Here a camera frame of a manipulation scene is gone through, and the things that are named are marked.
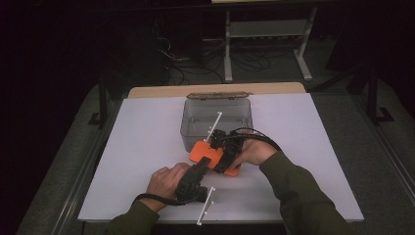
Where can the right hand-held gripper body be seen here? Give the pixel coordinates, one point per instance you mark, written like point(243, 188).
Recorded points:
point(230, 143)

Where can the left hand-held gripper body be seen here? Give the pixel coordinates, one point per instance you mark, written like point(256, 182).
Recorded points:
point(191, 187)

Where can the orange phone case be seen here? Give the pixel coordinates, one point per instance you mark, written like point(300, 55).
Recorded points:
point(204, 151)

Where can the transparent grey plastic box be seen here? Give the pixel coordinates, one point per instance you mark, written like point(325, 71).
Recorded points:
point(199, 112)

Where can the person's right hand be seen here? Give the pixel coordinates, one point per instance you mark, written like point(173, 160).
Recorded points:
point(254, 151)

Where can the person's left hand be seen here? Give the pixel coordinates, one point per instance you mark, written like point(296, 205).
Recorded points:
point(163, 184)

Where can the black metal stand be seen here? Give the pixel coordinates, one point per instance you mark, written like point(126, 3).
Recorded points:
point(102, 98)
point(373, 98)

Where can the white metal rack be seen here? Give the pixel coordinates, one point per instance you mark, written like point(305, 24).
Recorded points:
point(267, 28)

